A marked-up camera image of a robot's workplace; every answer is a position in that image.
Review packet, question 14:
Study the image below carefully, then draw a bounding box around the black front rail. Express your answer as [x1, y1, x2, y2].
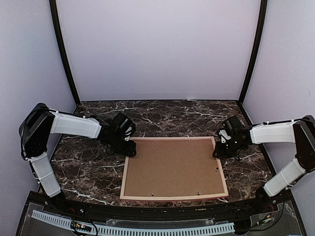
[27, 191, 291, 222]

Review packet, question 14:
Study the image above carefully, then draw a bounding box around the white slotted cable duct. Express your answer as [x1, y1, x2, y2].
[31, 210, 235, 236]

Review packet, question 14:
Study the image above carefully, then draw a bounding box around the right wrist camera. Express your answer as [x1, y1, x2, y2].
[218, 116, 244, 143]

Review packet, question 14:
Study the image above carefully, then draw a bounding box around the left black corner post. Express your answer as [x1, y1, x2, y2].
[49, 0, 81, 106]

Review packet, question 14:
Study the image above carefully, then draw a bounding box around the brown backing board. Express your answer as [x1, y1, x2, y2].
[122, 139, 226, 197]

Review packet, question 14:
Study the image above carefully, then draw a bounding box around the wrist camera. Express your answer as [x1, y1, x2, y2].
[218, 116, 244, 143]
[112, 112, 136, 141]

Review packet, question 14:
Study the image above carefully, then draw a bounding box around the black corner post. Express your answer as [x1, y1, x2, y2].
[49, 0, 81, 106]
[238, 0, 268, 106]

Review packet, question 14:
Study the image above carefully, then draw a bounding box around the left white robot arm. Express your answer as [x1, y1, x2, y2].
[18, 103, 136, 214]

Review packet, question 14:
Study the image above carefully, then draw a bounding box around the right black corner post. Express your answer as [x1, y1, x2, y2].
[238, 0, 268, 106]

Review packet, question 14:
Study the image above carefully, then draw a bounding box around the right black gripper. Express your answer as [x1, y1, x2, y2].
[213, 137, 244, 158]

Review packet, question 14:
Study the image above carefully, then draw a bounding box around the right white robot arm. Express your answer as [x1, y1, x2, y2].
[213, 115, 315, 213]

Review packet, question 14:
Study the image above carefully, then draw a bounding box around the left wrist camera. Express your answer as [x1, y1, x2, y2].
[112, 112, 136, 141]

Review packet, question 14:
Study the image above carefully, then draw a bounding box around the pink wooden picture frame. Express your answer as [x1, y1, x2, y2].
[119, 136, 229, 201]

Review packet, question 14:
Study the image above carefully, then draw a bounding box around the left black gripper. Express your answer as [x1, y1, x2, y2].
[106, 132, 136, 157]

